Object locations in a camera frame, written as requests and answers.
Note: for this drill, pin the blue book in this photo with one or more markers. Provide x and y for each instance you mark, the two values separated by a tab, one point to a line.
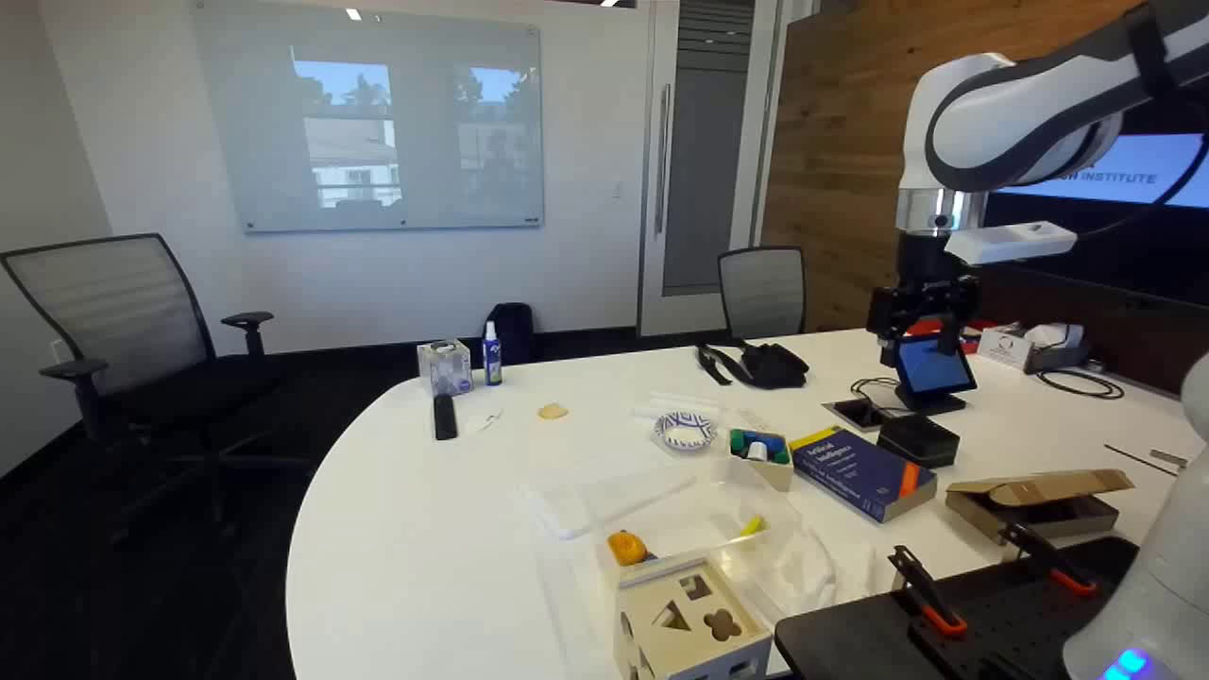
856	474

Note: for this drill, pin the small black box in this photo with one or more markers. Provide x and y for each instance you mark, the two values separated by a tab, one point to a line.
918	440

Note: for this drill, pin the dark device with white box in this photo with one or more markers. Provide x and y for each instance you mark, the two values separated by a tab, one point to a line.
1054	344

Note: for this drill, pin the clear wipes container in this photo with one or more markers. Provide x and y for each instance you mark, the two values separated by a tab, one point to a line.
442	366

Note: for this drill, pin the white framed glass door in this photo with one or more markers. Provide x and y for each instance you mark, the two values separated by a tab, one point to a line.
705	151

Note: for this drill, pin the grey metal tray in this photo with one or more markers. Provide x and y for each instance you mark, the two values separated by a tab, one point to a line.
1064	516

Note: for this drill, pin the brown cardboard piece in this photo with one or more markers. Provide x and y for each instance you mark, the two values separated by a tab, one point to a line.
1057	486

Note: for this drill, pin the black clamp with orange tips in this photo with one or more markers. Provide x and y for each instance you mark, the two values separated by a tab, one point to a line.
930	597
1045	561

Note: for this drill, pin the wooden shape sorter box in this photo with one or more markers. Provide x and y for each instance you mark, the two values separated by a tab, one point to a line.
694	624

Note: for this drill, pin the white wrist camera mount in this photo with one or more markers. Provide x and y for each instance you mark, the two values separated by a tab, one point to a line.
1012	238

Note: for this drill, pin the grey mesh office chair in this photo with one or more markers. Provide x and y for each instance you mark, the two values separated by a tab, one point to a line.
759	292

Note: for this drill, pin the small yellow green item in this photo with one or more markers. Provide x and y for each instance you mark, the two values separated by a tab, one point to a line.
751	526

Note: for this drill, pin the black mesh office chair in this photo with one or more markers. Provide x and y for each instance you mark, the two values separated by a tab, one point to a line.
119	323

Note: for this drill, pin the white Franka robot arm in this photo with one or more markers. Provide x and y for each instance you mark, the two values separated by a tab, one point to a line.
1005	119

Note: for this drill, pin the small box with green markers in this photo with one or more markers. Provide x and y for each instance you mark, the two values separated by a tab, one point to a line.
759	453

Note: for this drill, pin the black tablet on stand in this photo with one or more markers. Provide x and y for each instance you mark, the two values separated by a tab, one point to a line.
934	366

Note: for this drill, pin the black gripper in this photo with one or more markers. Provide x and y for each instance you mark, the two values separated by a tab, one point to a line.
926	307

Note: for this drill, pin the thin pen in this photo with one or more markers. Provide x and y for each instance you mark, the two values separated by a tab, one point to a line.
1139	458

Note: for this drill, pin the clear plastic lid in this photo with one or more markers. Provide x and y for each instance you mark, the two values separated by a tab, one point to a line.
605	496

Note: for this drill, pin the clear plastic container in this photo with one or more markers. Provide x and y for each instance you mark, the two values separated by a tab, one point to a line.
683	516

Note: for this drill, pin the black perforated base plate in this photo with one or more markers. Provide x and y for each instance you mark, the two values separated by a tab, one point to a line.
882	646

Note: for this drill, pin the blue spray bottle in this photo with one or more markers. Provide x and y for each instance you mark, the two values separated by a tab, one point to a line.
491	360

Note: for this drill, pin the glass wall whiteboard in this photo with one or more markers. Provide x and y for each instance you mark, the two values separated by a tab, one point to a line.
365	113

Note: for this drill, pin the red box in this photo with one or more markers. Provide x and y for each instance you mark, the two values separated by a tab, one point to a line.
978	337

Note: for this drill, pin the orange block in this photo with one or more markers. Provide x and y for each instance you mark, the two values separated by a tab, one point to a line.
629	550

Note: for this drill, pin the wall mounted tv screen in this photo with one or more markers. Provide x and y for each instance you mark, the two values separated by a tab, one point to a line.
1134	170

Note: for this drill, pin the roll of clear tape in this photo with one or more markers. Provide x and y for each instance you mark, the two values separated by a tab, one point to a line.
663	437

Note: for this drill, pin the black remote control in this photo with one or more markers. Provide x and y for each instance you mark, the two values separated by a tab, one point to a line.
442	415

